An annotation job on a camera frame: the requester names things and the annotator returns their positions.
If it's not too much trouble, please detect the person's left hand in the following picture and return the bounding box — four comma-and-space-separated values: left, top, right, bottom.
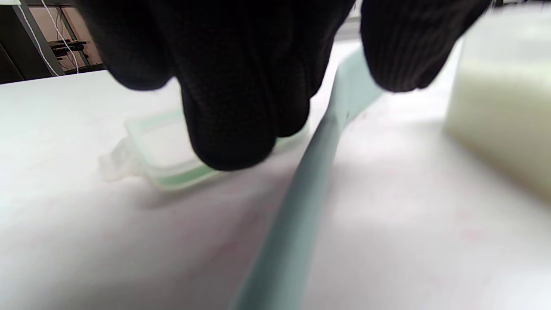
73, 0, 491, 171

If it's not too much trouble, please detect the clear container lid green rim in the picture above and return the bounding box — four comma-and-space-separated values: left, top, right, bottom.
98, 108, 311, 192

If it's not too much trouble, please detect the mint green dessert spatula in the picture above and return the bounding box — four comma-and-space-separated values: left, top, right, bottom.
230, 46, 386, 310

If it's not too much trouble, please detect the clear plastic sugar container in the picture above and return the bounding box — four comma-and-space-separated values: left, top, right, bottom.
443, 6, 551, 203

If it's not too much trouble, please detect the white sugar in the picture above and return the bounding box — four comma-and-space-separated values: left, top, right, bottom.
444, 60, 551, 202

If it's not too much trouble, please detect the white blind cord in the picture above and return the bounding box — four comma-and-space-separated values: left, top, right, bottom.
17, 0, 82, 77

